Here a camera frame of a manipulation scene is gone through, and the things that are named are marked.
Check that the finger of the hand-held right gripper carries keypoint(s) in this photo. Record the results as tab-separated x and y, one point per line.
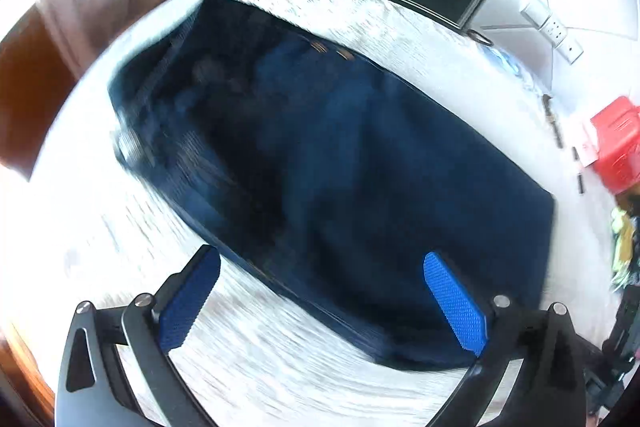
625	322

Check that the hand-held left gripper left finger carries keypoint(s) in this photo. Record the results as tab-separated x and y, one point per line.
192	292

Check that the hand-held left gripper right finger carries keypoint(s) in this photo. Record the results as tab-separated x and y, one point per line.
452	302

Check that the dark blue jeans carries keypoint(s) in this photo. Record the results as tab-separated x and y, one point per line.
325	147

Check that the pile of mixed clothes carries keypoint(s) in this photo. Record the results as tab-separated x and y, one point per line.
625	232

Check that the white lace tablecloth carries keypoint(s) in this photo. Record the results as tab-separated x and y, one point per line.
250	357

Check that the red toy suitcase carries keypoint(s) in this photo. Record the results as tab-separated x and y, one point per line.
620	147

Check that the pink tissue packet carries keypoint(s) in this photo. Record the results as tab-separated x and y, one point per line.
587	144

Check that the brown hair clip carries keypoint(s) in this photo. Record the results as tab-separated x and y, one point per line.
550	112

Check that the light blue scissors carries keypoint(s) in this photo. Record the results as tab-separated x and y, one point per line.
502	59

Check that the white wall socket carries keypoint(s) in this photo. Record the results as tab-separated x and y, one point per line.
554	32

